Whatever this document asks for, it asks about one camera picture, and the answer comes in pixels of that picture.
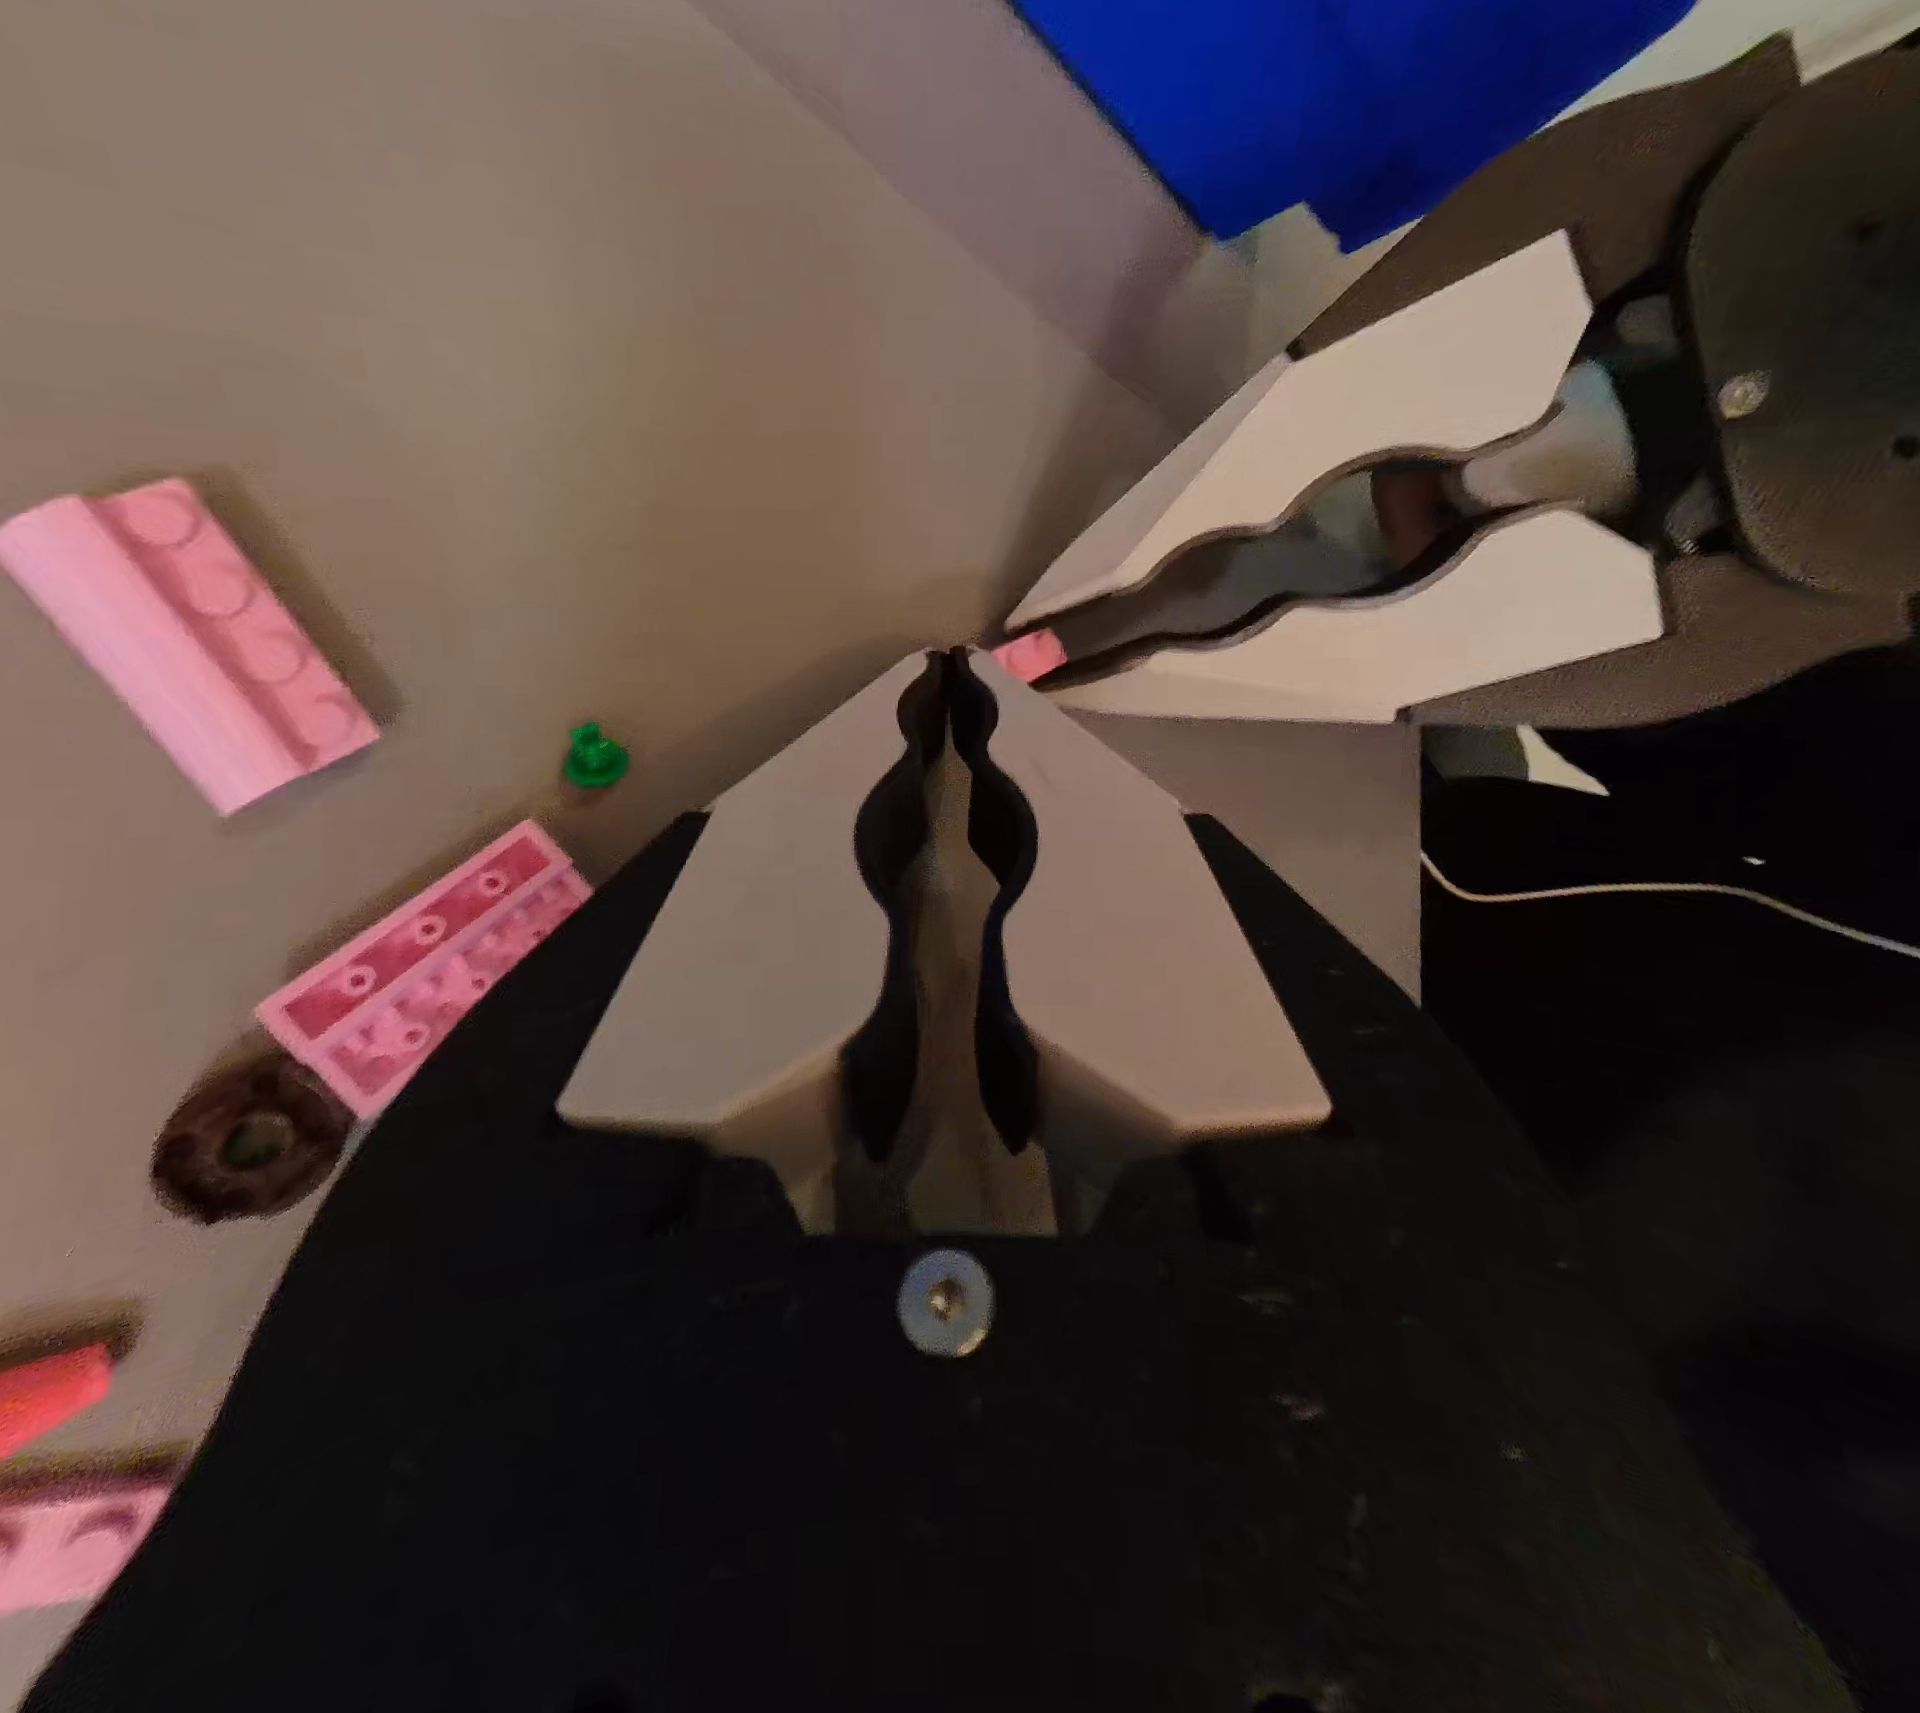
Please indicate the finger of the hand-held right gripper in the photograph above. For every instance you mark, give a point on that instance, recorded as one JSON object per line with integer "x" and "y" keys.
{"x": 1381, "y": 379}
{"x": 1501, "y": 619}

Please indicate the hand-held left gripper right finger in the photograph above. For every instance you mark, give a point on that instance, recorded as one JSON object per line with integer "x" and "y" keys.
{"x": 1171, "y": 979}

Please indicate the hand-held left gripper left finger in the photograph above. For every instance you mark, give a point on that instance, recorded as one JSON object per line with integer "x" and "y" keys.
{"x": 720, "y": 979}

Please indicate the pile of pink toy bricks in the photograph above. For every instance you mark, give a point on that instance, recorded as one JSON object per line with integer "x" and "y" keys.
{"x": 420, "y": 964}

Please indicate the small pink toy brick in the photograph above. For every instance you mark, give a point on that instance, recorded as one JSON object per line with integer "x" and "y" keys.
{"x": 1033, "y": 655}

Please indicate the green toy stud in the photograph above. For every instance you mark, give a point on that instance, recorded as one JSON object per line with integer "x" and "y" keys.
{"x": 596, "y": 757}

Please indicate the brown flower toy piece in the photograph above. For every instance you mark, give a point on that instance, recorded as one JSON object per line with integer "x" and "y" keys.
{"x": 249, "y": 1135}

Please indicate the pink curved slope toy brick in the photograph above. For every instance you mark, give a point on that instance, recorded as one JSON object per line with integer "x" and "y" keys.
{"x": 194, "y": 650}

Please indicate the orange carrot toy piece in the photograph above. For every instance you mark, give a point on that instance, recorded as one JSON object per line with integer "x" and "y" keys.
{"x": 52, "y": 1397}

